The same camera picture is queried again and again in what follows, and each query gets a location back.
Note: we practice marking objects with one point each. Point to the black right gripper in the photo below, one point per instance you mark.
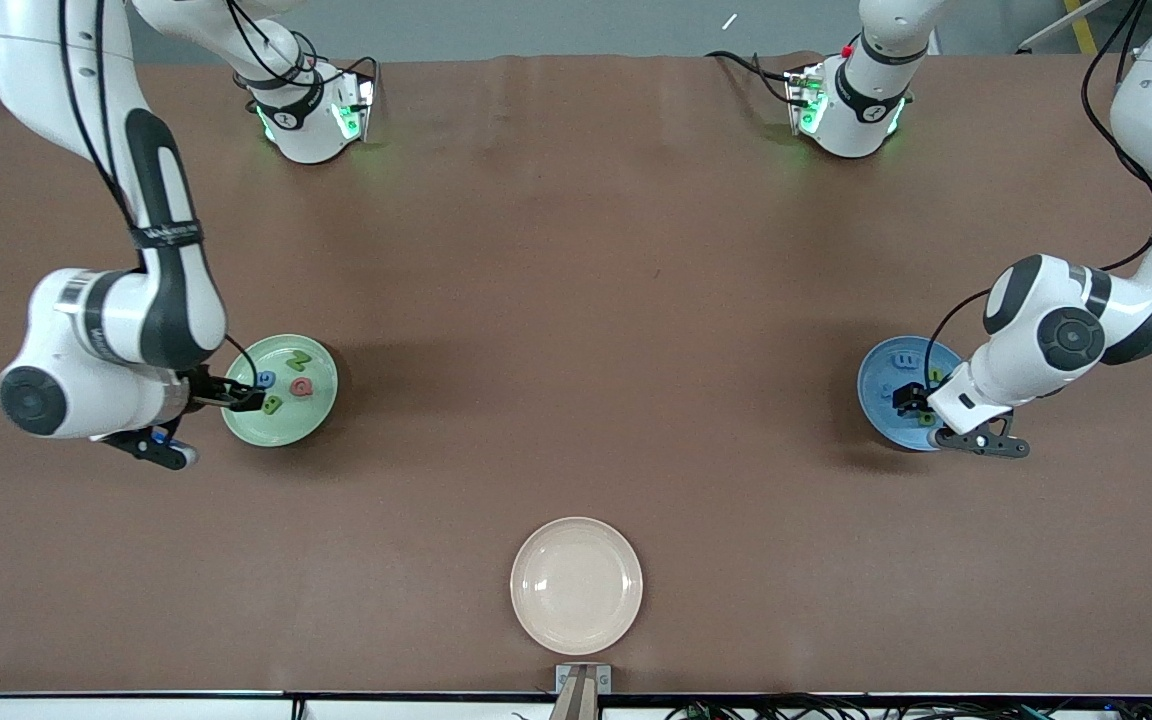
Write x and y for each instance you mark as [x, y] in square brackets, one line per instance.
[208, 388]

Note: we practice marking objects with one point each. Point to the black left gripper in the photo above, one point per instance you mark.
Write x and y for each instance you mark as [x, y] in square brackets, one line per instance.
[906, 398]

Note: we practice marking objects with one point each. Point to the green foam capital B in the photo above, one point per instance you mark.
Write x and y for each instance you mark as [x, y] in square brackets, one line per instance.
[274, 405]

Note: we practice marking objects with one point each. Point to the blue foam letter m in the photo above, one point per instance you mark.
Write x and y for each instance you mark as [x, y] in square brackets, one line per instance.
[904, 365]

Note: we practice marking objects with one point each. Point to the pink foam letter Q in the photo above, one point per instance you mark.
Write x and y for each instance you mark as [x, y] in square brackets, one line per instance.
[294, 387]

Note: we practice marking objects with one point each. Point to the blue plate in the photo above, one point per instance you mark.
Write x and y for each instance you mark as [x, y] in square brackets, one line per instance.
[881, 420]

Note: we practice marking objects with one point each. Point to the light green plate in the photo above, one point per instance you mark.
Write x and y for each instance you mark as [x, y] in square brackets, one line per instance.
[291, 425]

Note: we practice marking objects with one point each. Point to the brown table cover sheet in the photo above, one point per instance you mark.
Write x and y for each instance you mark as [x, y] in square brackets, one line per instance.
[576, 250]

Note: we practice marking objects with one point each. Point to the beige plate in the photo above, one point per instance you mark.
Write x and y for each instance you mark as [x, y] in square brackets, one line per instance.
[576, 586]

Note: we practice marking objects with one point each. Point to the white table edge rail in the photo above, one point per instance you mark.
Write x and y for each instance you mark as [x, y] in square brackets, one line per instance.
[86, 708]

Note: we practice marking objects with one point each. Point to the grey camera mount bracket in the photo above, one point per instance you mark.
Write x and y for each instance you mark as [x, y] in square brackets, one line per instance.
[583, 690]

